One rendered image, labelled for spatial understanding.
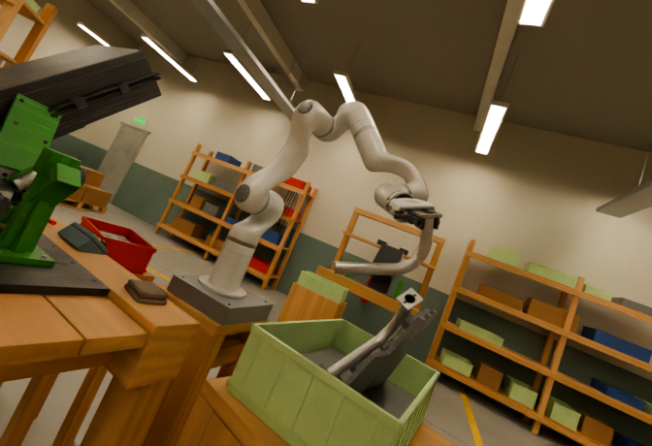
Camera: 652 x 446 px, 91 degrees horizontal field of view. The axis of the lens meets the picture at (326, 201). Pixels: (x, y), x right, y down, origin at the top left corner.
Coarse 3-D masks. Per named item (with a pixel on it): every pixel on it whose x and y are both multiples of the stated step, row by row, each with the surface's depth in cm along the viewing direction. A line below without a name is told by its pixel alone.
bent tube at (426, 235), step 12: (420, 216) 76; (432, 216) 76; (432, 228) 78; (420, 240) 79; (432, 240) 79; (420, 252) 79; (336, 264) 76; (348, 264) 77; (360, 264) 77; (372, 264) 78; (384, 264) 79; (396, 264) 79; (408, 264) 79; (420, 264) 79
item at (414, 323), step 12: (408, 324) 78; (420, 324) 78; (408, 336) 79; (396, 348) 78; (372, 360) 70; (384, 360) 78; (360, 372) 70; (372, 372) 77; (348, 384) 71; (360, 384) 77
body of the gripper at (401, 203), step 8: (392, 200) 91; (400, 200) 89; (408, 200) 89; (416, 200) 90; (392, 208) 89; (400, 208) 84; (408, 208) 84; (416, 208) 84; (424, 208) 85; (432, 208) 85
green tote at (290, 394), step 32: (320, 320) 116; (256, 352) 79; (288, 352) 75; (256, 384) 77; (288, 384) 73; (320, 384) 70; (416, 384) 115; (288, 416) 71; (320, 416) 68; (352, 416) 66; (384, 416) 63; (416, 416) 87
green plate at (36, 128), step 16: (16, 96) 91; (16, 112) 91; (32, 112) 94; (48, 112) 97; (0, 128) 88; (16, 128) 91; (32, 128) 94; (48, 128) 97; (0, 144) 88; (16, 144) 91; (32, 144) 94; (48, 144) 98; (0, 160) 88; (16, 160) 91; (32, 160) 94
